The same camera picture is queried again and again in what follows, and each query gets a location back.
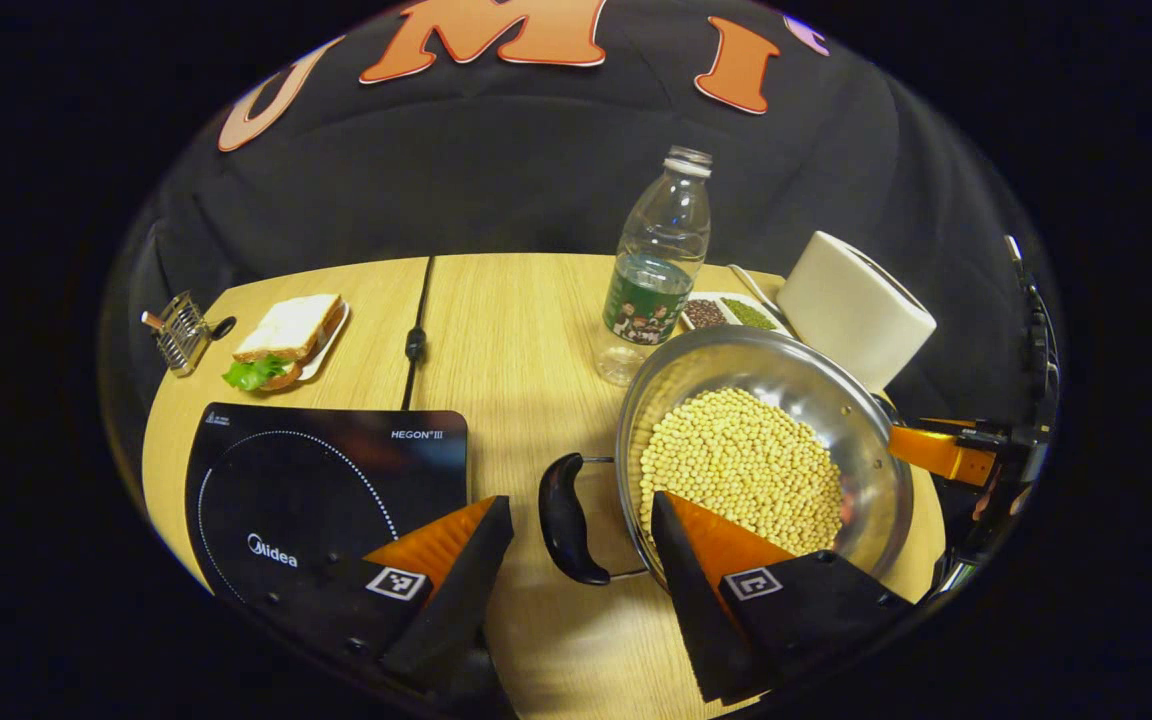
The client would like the black induction cooktop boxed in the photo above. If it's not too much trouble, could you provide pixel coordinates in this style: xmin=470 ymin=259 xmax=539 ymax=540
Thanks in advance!
xmin=183 ymin=401 xmax=470 ymax=613

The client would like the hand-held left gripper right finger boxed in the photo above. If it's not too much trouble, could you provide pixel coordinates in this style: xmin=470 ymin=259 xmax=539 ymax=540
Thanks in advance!
xmin=650 ymin=490 xmax=913 ymax=707

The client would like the stainless steel pot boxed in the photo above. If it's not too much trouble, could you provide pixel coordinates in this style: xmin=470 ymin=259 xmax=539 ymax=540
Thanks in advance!
xmin=537 ymin=324 xmax=916 ymax=592

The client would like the sandwich with lettuce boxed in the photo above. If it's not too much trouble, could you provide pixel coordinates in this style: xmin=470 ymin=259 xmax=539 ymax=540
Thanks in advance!
xmin=222 ymin=292 xmax=346 ymax=392

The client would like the black power cable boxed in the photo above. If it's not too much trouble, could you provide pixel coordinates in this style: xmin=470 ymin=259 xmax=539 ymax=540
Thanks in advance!
xmin=400 ymin=255 xmax=435 ymax=412

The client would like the pile of yellow soybeans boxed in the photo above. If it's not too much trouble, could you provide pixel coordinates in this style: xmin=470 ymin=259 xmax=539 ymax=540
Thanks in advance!
xmin=638 ymin=386 xmax=848 ymax=557

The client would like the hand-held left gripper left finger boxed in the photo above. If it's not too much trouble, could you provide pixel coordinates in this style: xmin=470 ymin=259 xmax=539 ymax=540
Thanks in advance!
xmin=265 ymin=495 xmax=516 ymax=693

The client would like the clear plastic water bottle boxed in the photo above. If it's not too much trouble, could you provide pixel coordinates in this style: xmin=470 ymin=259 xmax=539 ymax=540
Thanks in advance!
xmin=595 ymin=145 xmax=715 ymax=389

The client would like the white divided bean dish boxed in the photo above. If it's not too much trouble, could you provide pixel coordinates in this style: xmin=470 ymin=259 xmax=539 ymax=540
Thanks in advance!
xmin=678 ymin=291 xmax=788 ymax=337

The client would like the white rounded box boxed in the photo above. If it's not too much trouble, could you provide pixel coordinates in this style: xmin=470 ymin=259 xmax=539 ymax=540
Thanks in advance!
xmin=775 ymin=230 xmax=938 ymax=394

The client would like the white spoon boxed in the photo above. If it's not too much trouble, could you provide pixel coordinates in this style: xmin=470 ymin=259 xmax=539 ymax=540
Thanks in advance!
xmin=727 ymin=263 xmax=788 ymax=322

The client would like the small wire holder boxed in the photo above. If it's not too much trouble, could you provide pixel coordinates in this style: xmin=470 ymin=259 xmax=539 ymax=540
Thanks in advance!
xmin=140 ymin=290 xmax=238 ymax=377

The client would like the small white plate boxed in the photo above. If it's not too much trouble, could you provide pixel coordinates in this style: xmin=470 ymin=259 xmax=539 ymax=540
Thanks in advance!
xmin=291 ymin=299 xmax=352 ymax=384

